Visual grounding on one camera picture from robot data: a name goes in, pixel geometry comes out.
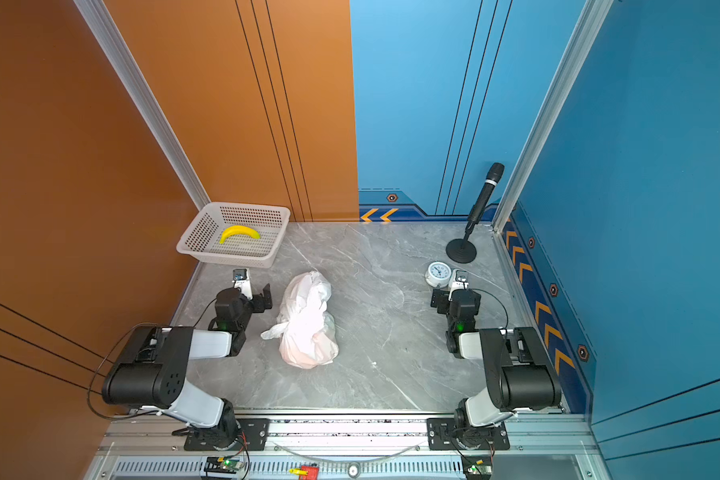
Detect white plastic bag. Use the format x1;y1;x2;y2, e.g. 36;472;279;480
260;270;339;370

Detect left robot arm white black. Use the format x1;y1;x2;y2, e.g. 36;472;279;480
101;285;273;451

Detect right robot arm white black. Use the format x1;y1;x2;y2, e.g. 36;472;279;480
427;289;563;451

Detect round white clock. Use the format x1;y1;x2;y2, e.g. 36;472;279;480
425;261;452;289

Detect black microphone on stand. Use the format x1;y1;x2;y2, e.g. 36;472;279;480
446;162;505;264

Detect white plastic basket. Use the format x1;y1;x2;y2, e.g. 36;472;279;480
176;202;290;268

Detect yellow banana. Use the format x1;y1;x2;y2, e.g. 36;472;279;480
219;225;261;245

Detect green circuit board left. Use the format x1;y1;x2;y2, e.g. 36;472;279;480
203;457;248;479

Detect circuit board right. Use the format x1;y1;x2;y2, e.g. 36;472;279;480
462;460;493;480

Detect red yellow button box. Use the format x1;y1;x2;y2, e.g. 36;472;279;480
288;465;319;480

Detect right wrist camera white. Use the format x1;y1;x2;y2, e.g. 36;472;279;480
449;269;469;296

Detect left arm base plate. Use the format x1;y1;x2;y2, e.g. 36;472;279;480
183;418;270;453

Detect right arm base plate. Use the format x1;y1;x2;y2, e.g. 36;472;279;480
426;418;510;452

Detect aluminium front rail frame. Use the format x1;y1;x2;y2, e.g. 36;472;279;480
85;410;610;479

